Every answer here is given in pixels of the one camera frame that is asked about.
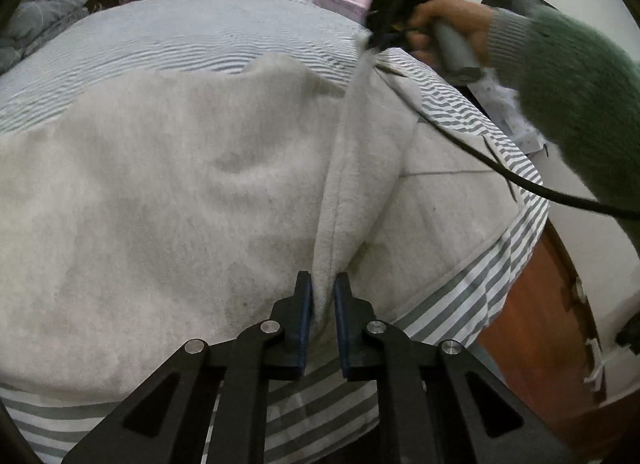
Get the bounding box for pink folded cloth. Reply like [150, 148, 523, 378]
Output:
[304, 0, 372, 25]

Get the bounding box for person's right hand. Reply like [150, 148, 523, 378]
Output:
[407, 0, 496, 66]

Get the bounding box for grey white striped bed sheet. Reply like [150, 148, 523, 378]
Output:
[0, 0, 551, 464]

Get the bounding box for white dotted cloth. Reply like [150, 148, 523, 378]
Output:
[470, 71, 548, 152]

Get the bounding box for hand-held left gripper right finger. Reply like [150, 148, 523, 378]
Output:
[334, 272, 576, 464]

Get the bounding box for light grey fleece pants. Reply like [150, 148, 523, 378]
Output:
[0, 29, 421, 402]

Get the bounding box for grey folded duvet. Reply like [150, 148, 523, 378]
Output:
[0, 0, 96, 75]

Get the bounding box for person's right forearm green sleeve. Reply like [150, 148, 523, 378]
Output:
[485, 1, 640, 217]

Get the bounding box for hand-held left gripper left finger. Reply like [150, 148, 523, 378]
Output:
[62, 271, 315, 464]

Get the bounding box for black cable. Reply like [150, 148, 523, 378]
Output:
[377, 61, 640, 219]

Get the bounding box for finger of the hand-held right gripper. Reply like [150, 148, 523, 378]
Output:
[362, 19, 401, 52]

